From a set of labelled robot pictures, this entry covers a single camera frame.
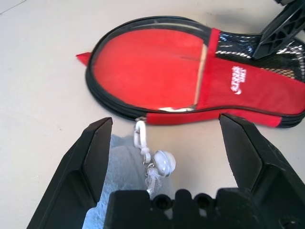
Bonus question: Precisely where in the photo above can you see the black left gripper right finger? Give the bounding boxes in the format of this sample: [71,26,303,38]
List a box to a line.
[219,113,305,229]

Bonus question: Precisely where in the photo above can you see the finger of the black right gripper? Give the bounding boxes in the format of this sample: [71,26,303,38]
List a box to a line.
[252,0,305,61]

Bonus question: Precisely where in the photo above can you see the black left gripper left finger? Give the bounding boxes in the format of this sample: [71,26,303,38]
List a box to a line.
[26,116,113,229]

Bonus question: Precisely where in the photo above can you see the red black paddle case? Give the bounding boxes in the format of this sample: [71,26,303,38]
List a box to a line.
[75,15,305,129]

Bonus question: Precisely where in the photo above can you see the grey plush charm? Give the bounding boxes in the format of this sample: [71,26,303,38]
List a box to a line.
[82,134,176,229]

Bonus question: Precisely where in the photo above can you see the white keychain clip with bead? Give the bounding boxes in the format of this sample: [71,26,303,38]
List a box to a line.
[133,116,177,193]

